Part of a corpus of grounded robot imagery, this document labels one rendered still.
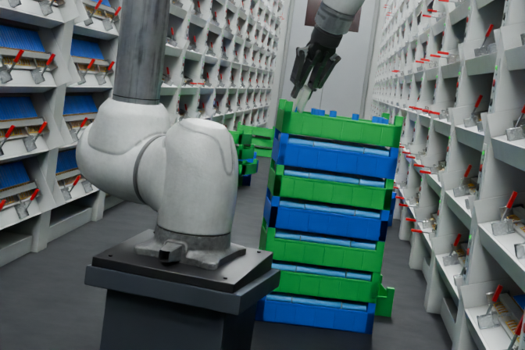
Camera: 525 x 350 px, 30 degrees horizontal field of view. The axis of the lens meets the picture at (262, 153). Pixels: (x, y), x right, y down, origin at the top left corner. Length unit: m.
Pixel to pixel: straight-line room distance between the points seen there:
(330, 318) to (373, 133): 0.48
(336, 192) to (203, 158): 0.62
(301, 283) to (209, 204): 0.62
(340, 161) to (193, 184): 0.63
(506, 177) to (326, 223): 0.52
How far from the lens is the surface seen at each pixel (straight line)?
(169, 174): 1.95
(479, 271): 2.20
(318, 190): 2.46
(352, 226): 2.49
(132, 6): 2.06
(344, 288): 2.51
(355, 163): 2.47
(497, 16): 2.88
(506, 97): 2.17
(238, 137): 5.29
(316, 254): 2.49
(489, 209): 2.18
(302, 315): 2.52
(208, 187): 1.93
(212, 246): 1.97
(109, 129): 2.06
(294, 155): 2.45
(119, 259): 1.94
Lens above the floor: 0.61
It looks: 4 degrees down
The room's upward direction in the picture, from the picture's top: 8 degrees clockwise
